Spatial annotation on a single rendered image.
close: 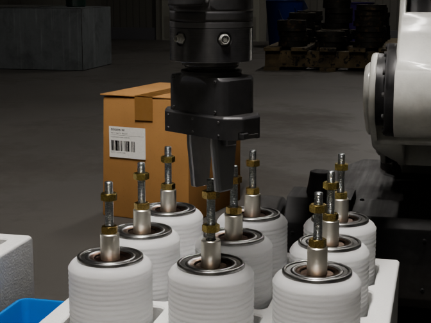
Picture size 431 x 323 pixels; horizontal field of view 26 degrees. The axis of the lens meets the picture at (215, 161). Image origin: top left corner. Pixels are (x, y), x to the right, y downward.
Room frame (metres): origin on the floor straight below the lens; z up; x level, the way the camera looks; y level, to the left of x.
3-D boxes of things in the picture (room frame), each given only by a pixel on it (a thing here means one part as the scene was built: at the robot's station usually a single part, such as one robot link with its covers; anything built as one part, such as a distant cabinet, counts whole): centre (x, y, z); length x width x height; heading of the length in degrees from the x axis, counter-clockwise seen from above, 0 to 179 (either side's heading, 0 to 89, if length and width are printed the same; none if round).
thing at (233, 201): (1.11, -0.02, 0.30); 0.01 x 0.01 x 0.08
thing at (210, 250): (1.00, 0.01, 0.26); 0.02 x 0.02 x 0.03
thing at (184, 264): (1.00, 0.01, 0.25); 0.08 x 0.08 x 0.01
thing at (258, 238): (1.11, -0.02, 0.25); 0.08 x 0.08 x 0.01
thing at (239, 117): (0.99, 0.01, 0.46); 0.13 x 0.10 x 0.12; 44
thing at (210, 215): (1.00, 0.01, 0.31); 0.01 x 0.01 x 0.08
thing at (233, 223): (1.11, -0.02, 0.26); 0.02 x 0.02 x 0.03
